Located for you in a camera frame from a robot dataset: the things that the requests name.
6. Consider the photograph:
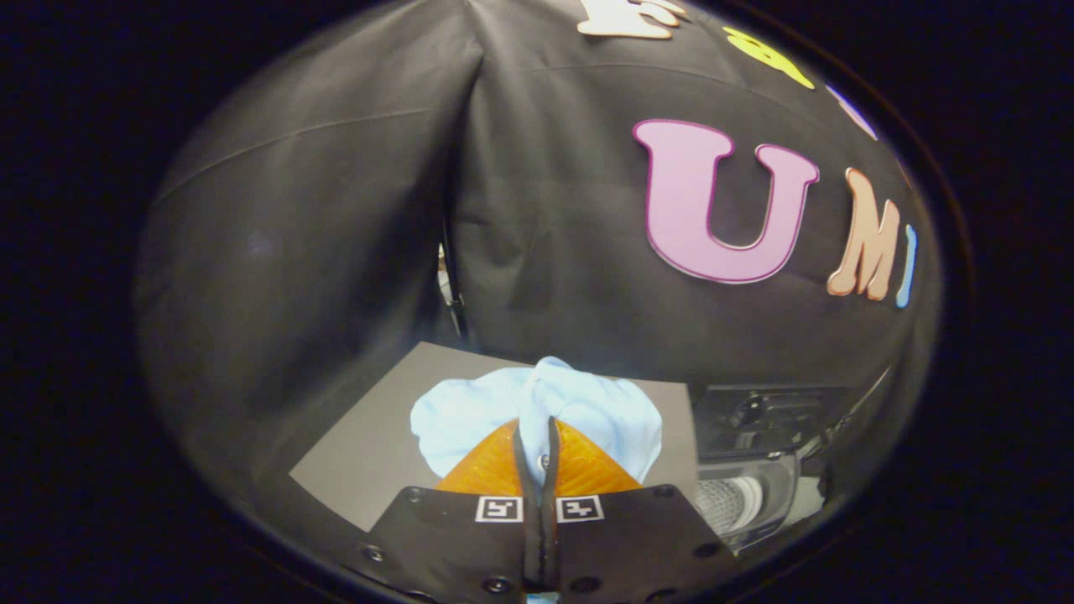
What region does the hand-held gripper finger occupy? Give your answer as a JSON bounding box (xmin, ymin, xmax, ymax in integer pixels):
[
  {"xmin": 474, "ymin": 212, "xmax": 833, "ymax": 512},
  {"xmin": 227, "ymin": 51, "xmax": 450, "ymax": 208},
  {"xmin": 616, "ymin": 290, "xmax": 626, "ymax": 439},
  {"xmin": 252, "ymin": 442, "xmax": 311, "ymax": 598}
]
[
  {"xmin": 541, "ymin": 417, "xmax": 741, "ymax": 604},
  {"xmin": 359, "ymin": 417, "xmax": 544, "ymax": 604}
]

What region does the dark grey washing machine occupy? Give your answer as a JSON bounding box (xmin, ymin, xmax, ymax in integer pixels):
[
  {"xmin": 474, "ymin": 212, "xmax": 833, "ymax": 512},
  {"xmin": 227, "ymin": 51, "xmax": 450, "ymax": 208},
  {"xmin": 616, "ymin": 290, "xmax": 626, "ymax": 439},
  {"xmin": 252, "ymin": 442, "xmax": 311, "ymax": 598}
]
[{"xmin": 693, "ymin": 369, "xmax": 894, "ymax": 555}]

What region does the grey and beige cabinet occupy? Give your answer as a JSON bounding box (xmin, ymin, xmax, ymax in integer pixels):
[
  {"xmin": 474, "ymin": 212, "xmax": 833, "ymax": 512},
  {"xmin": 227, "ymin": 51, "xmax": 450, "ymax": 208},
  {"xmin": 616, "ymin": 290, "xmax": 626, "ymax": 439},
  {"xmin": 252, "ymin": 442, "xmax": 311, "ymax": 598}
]
[{"xmin": 289, "ymin": 341, "xmax": 699, "ymax": 534}]

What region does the light blue garment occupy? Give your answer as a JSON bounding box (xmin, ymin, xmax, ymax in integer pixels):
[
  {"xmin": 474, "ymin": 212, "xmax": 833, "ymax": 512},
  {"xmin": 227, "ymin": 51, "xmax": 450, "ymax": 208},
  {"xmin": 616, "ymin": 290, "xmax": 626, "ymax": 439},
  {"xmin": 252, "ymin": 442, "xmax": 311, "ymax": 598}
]
[{"xmin": 409, "ymin": 357, "xmax": 664, "ymax": 487}]

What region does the black backdrop cloth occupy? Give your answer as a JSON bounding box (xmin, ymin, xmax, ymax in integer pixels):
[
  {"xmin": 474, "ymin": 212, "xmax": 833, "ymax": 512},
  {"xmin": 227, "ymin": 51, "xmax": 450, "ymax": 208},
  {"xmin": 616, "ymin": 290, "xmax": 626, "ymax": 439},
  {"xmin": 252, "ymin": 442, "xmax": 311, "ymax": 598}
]
[{"xmin": 134, "ymin": 0, "xmax": 945, "ymax": 504}]

